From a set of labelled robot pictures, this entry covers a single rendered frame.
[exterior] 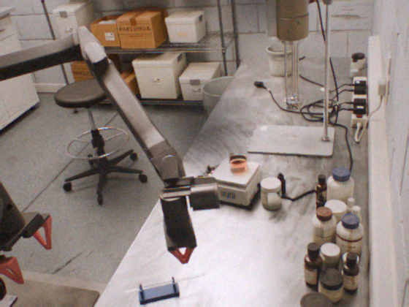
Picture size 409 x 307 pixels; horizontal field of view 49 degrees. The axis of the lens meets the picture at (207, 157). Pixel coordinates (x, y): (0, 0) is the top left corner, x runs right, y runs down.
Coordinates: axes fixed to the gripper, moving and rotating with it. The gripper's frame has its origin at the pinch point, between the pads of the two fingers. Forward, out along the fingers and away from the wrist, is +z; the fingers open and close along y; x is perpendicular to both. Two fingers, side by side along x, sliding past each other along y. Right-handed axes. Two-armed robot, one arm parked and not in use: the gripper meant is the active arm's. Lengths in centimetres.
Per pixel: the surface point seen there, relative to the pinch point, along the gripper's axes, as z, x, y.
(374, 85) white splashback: -2, -84, 70
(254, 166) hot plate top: 0.4, -26.3, 34.0
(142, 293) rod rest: 7.3, 11.3, -1.0
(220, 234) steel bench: 9.4, -11.4, 16.7
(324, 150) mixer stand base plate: 8, -54, 47
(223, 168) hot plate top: 0.5, -16.8, 36.1
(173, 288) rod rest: 7.8, 3.9, -1.0
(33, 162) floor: 85, 95, 219
